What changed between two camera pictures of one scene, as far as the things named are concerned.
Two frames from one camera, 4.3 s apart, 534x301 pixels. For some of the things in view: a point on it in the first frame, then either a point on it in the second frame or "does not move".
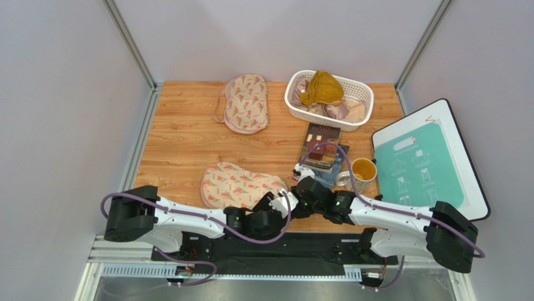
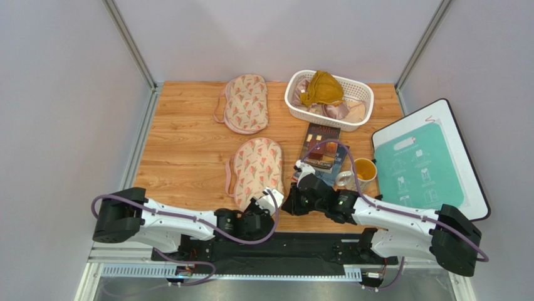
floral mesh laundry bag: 227,185 → 256,165
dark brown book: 324,158 does not move
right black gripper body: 307,185 does not move
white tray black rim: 443,111 does not move
